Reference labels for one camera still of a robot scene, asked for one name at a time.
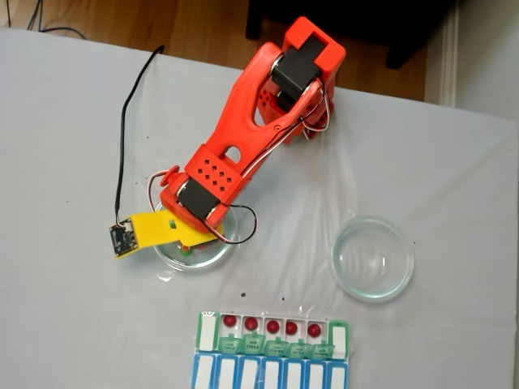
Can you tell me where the clear glass dish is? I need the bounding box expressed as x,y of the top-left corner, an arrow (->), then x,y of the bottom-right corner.
331,215 -> 415,303
152,202 -> 238,272

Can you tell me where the white door trim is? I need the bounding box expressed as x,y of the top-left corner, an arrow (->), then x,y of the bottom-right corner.
440,3 -> 459,109

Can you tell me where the white servo wire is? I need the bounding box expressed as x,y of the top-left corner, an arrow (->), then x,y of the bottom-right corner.
145,172 -> 174,212

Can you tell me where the white tablecloth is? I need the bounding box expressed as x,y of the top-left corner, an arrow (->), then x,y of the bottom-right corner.
0,28 -> 519,389

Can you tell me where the camera board in yellow mount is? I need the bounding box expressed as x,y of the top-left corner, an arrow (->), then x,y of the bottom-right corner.
109,216 -> 141,260

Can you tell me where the black red servo wire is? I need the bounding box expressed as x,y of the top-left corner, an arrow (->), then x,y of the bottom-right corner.
221,205 -> 259,246

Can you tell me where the green blue weekly pill organizer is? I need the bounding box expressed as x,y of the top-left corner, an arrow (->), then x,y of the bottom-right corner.
190,308 -> 356,389

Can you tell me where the black camera cable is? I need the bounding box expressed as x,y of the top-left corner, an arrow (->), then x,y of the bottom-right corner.
114,45 -> 165,226

